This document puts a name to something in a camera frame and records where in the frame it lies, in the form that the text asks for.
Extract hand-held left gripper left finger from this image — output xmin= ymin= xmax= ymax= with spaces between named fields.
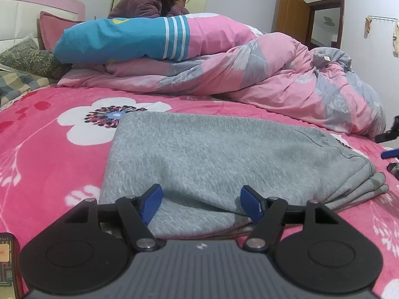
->
xmin=64 ymin=184 xmax=164 ymax=251

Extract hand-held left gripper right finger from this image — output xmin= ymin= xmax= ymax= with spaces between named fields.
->
xmin=241 ymin=184 xmax=340 ymax=252

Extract grey pants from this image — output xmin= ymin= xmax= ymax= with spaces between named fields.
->
xmin=99 ymin=111 xmax=390 ymax=237

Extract pink floral blanket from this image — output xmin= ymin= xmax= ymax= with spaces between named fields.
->
xmin=0 ymin=85 xmax=399 ymax=299

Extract pink grey floral duvet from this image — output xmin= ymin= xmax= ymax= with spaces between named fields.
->
xmin=58 ymin=33 xmax=387 ymax=138

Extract wooden door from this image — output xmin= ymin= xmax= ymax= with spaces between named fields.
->
xmin=276 ymin=0 xmax=309 ymax=50

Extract blue pink striped quilt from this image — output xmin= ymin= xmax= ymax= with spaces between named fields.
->
xmin=53 ymin=13 xmax=265 ymax=64

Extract checkered green cloth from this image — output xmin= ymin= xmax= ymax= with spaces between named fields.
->
xmin=0 ymin=70 xmax=58 ymax=109

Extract green floral pillow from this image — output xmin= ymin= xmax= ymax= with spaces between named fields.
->
xmin=0 ymin=36 xmax=74 ymax=80

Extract dark red pillow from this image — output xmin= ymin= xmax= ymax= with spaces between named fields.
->
xmin=37 ymin=11 xmax=85 ymax=52

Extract pink white headboard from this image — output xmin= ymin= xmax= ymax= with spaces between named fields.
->
xmin=0 ymin=0 xmax=86 ymax=50

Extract wall hook rack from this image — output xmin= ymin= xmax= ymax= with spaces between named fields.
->
xmin=366 ymin=15 xmax=399 ymax=23

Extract dark brown door frame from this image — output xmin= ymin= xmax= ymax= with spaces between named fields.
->
xmin=307 ymin=0 xmax=345 ymax=50

